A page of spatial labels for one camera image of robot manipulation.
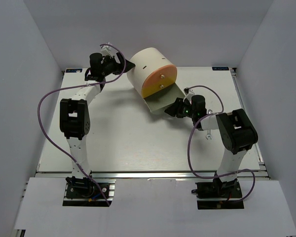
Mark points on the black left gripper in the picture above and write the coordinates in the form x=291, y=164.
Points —
x=119, y=67

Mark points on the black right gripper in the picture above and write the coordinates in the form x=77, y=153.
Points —
x=175, y=109

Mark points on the grey green drawer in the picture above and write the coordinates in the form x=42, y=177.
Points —
x=158, y=102

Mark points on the yellow drawer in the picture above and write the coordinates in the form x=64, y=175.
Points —
x=155, y=88

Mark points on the orange drawer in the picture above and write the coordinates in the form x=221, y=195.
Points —
x=165, y=76

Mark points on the silver open-end wrench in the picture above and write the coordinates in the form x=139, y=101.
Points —
x=209, y=135

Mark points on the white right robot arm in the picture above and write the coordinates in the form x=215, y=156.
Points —
x=237, y=133

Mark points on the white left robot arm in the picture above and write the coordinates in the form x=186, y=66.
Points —
x=74, y=112

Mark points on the cream drawer cabinet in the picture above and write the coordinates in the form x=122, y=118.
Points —
x=146, y=61

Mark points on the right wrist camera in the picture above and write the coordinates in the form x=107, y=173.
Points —
x=188, y=94

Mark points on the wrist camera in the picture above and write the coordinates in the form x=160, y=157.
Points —
x=188, y=94
x=107, y=49

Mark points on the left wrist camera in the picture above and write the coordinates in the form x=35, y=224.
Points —
x=107, y=49

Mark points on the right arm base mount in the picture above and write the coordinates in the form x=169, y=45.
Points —
x=210, y=197

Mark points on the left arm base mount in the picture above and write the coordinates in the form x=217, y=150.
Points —
x=83, y=192

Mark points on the aluminium table rail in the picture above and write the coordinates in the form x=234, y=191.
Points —
x=259, y=174

